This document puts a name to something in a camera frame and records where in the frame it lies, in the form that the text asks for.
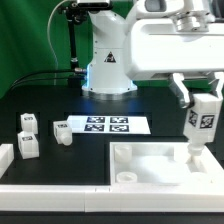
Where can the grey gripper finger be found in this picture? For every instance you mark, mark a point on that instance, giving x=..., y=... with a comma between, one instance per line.
x=216, y=82
x=177, y=86

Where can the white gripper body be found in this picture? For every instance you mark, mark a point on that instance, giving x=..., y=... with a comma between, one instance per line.
x=172, y=36

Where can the white square tabletop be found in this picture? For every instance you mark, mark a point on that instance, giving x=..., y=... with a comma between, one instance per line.
x=159, y=163

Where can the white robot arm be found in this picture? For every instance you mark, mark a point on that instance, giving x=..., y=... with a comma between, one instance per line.
x=106, y=76

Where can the white tag sheet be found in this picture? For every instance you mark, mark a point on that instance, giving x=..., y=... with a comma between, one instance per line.
x=109, y=124

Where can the white U-shaped fence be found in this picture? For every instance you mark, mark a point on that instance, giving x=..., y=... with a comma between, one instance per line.
x=192, y=196

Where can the overhead camera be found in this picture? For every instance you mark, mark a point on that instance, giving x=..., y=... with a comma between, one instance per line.
x=94, y=4

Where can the black camera stand pole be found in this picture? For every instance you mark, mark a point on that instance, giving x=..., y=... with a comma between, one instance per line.
x=75, y=16

